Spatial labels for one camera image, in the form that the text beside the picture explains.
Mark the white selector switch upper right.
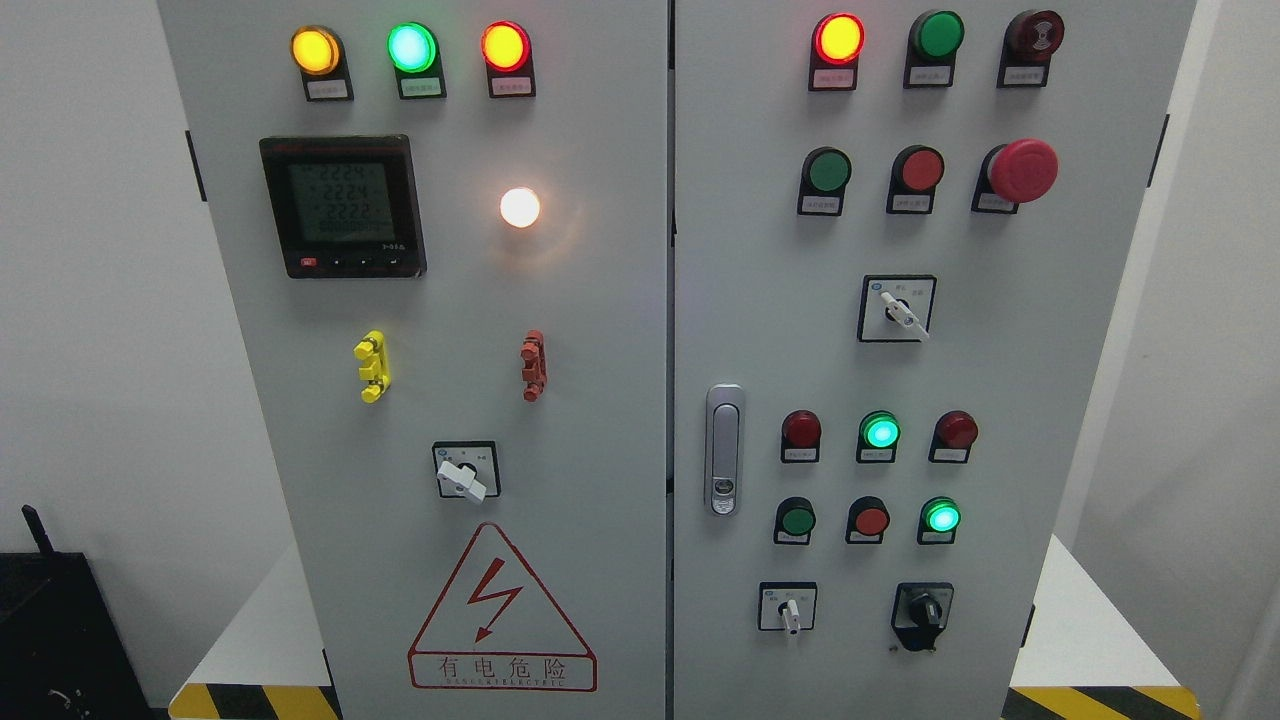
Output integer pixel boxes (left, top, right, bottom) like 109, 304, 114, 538
858, 274, 938, 343

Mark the red emergency stop button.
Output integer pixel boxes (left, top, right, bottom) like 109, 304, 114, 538
972, 138, 1060, 215

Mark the black digital power meter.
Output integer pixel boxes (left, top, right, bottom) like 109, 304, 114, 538
259, 135, 428, 279

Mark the white base platform hazard striped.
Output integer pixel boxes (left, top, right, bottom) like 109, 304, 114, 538
156, 539, 1202, 719

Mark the white lit indicator light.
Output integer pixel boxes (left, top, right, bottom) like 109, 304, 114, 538
499, 186, 541, 229

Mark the orange-red indicator light top left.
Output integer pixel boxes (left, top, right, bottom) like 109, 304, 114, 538
480, 20, 536, 99

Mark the green light button lower right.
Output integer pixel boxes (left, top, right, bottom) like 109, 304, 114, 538
916, 496, 963, 546

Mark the dark red indicator left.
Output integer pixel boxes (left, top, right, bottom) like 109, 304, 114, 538
780, 409, 822, 464

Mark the grey right cabinet door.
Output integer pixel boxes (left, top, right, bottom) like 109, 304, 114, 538
671, 1, 1196, 719

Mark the green button top right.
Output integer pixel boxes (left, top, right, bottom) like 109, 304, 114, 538
902, 9, 965, 88

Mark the white selector switch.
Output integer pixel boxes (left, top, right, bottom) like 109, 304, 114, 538
756, 582, 818, 635
858, 274, 938, 343

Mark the red terminal connector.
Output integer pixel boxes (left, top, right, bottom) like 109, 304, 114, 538
518, 329, 548, 404

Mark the red electric hazard sticker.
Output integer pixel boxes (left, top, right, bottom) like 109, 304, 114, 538
407, 521, 598, 692

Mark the red push button second row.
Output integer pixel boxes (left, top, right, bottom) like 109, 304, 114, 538
886, 143, 945, 215

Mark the silver door handle lock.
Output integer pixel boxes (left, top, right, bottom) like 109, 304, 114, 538
704, 384, 745, 518

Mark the black box lower left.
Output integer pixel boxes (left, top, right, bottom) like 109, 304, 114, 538
1, 505, 154, 719

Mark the green indicator light top left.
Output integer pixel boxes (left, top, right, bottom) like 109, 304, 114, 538
387, 22, 447, 100

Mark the black rotary knob switch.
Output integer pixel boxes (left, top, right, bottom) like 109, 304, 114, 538
890, 582, 955, 652

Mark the red lit indicator top right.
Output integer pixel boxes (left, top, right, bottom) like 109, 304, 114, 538
808, 12, 865, 92

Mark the green push button second row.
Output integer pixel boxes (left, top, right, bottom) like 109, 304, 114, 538
796, 146, 852, 217

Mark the dark red buzzer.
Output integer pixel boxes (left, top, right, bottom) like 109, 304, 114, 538
997, 9, 1065, 88

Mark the white selector switch left door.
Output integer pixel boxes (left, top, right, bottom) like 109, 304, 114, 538
431, 439, 502, 505

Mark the grey left cabinet door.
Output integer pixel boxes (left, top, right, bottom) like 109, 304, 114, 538
159, 1, 669, 719

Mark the green lit indicator middle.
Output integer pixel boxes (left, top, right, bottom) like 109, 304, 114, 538
856, 409, 901, 464

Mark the green push button lower left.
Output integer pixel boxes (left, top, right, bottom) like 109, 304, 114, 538
773, 496, 817, 544

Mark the grey cabinet door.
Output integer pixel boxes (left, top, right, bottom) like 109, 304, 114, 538
159, 1, 669, 719
671, 1, 1196, 719

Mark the yellow terminal connector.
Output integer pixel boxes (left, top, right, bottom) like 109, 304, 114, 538
353, 329, 392, 404

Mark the yellow indicator light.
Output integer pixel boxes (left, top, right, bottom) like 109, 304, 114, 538
291, 26, 355, 102

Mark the red push button lower middle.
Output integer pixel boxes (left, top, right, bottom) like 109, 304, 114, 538
845, 496, 891, 544

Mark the white selector switch lower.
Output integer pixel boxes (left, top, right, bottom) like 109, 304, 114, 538
756, 582, 818, 635

